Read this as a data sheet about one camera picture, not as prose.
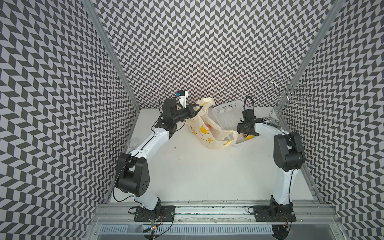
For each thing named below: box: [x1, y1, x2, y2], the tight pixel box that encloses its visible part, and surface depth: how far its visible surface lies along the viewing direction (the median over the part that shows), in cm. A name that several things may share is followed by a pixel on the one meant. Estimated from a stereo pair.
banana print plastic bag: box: [185, 97, 239, 150], surface depth 82 cm
